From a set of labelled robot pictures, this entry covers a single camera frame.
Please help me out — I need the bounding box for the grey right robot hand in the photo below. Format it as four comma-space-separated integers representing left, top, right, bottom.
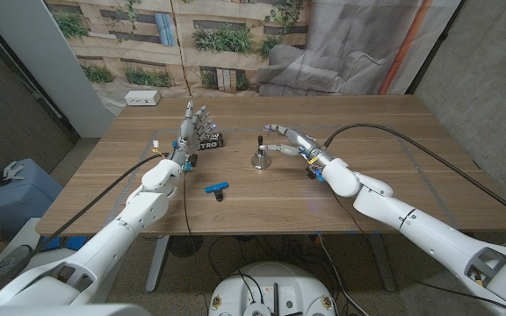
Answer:
259, 124, 335, 169

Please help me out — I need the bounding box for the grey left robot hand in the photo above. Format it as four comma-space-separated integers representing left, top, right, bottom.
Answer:
170, 99, 216, 166

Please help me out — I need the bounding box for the silver bell with black handle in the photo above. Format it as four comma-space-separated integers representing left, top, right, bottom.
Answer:
250, 135, 272, 170

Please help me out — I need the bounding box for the black golf ball box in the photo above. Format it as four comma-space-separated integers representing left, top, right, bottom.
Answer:
198, 133, 225, 151

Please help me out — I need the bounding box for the blue binder clip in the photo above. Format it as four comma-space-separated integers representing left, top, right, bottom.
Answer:
204, 181, 230, 203

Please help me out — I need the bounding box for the white power strip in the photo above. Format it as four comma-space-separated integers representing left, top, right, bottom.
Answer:
124, 90, 162, 107

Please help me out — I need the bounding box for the printed fabric backdrop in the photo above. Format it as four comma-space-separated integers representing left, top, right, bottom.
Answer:
44, 0, 463, 116

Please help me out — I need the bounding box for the black round floor base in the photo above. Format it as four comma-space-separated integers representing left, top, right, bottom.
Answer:
168, 235, 204, 258

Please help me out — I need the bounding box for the white table leg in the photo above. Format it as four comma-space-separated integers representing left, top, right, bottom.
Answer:
145, 235, 170, 294

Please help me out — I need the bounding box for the grey table leg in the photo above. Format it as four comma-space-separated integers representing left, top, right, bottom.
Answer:
368, 233, 397, 293

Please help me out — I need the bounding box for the white robot torso base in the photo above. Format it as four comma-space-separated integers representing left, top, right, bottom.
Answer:
207, 261, 336, 316

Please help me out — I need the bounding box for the blue storage bin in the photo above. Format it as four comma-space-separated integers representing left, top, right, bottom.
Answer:
0, 158, 64, 238

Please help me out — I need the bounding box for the white connector with yellow wires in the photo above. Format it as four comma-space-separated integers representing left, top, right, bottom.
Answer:
151, 140, 169, 159

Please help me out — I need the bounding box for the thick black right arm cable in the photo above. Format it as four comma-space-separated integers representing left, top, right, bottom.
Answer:
322, 123, 506, 228

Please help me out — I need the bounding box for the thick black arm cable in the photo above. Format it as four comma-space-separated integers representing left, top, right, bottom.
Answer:
322, 123, 506, 228
0, 152, 166, 299

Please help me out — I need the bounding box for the thin black left wrist cable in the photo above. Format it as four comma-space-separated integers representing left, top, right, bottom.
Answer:
182, 173, 194, 238

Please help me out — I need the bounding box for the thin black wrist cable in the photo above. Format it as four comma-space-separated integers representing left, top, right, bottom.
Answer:
182, 173, 194, 238
329, 188, 506, 311

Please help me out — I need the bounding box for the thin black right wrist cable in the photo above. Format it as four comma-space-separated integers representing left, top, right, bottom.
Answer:
329, 188, 506, 311

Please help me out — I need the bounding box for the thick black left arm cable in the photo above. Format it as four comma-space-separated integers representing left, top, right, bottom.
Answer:
0, 152, 166, 299

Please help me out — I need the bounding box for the white floor cable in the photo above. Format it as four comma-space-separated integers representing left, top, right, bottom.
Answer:
317, 234, 359, 316

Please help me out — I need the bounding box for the white handled tool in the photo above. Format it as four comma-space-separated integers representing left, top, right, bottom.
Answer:
0, 160, 28, 188

